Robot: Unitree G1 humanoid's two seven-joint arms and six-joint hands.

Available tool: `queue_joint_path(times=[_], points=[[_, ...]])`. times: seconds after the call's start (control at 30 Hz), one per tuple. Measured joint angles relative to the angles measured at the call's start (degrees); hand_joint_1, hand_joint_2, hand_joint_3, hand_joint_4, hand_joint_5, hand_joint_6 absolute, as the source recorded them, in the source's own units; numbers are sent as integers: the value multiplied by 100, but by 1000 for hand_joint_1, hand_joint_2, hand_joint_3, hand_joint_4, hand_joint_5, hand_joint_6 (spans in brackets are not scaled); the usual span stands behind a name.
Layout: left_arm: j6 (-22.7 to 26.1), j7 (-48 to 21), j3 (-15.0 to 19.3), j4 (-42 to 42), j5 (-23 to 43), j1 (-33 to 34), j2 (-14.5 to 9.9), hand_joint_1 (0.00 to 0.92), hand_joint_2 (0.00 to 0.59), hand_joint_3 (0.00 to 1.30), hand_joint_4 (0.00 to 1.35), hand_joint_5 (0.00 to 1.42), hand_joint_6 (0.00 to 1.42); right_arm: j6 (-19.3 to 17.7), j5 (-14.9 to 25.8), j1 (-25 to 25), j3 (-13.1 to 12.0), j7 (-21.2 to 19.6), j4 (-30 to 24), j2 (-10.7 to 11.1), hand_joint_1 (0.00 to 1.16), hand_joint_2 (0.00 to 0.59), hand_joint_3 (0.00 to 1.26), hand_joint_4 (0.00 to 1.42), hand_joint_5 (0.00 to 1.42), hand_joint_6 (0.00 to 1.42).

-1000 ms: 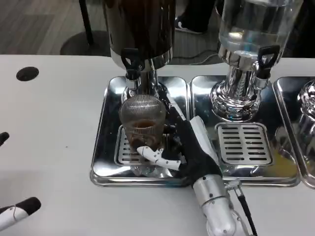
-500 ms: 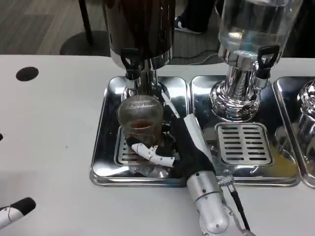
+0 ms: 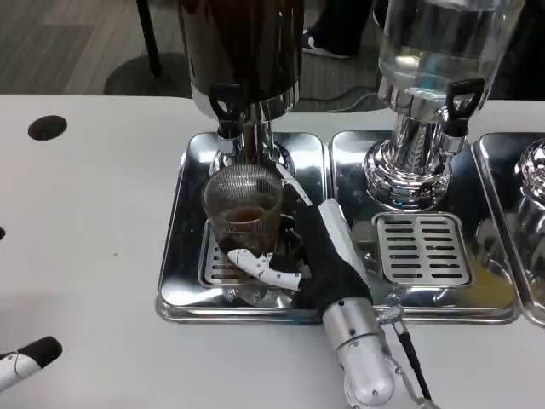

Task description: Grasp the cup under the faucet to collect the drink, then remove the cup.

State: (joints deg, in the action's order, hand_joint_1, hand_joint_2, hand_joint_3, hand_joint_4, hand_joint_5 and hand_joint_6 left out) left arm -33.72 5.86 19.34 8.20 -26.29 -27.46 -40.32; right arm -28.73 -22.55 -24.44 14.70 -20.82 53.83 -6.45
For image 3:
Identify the black forearm cable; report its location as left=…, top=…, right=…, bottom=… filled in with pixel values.
left=375, top=304, right=433, bottom=404

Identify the steel dispenser at edge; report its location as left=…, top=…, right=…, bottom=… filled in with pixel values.
left=512, top=137, right=545, bottom=276

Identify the dark drink dispenser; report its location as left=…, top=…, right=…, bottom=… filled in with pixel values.
left=178, top=0, right=306, bottom=180

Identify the thin floor cable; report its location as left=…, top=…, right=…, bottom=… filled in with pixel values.
left=303, top=84, right=381, bottom=113

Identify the black tap handle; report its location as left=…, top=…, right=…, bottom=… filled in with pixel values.
left=448, top=78, right=486, bottom=119
left=209, top=82, right=243, bottom=119

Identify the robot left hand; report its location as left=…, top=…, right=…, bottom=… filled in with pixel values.
left=0, top=227, right=64, bottom=389

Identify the steel drip tray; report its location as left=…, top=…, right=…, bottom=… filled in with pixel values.
left=472, top=132, right=545, bottom=328
left=327, top=129, right=524, bottom=326
left=154, top=130, right=334, bottom=325

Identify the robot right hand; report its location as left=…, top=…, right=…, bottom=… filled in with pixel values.
left=227, top=160, right=374, bottom=313

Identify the clear water drink dispenser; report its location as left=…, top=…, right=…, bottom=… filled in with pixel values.
left=362, top=0, right=527, bottom=211

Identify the person's foot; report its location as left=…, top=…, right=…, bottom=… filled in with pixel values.
left=302, top=26, right=355, bottom=60

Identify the slotted steel drip grid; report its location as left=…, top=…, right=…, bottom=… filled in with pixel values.
left=370, top=211, right=473, bottom=286
left=198, top=218, right=308, bottom=288

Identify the black stand with round base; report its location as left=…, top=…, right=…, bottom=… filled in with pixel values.
left=104, top=0, right=193, bottom=97

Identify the clear ribbed glass cup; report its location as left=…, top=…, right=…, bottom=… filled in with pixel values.
left=203, top=164, right=284, bottom=257

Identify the black round counter grommet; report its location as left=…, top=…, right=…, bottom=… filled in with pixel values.
left=26, top=114, right=68, bottom=142

